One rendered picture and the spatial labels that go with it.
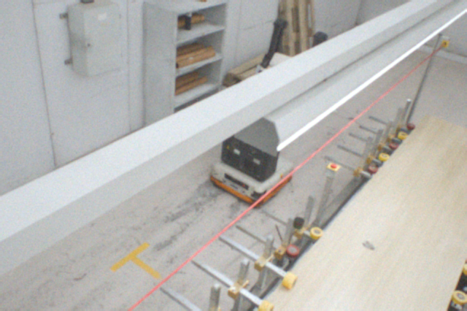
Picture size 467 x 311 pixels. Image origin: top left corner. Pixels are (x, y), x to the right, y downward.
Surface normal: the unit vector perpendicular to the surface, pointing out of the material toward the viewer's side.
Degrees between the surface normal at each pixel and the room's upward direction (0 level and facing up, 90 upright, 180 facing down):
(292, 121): 61
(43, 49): 90
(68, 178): 0
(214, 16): 90
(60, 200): 0
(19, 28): 90
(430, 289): 0
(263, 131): 90
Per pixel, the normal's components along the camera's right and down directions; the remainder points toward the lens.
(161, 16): -0.59, 0.39
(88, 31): 0.80, 0.40
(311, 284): 0.11, -0.83
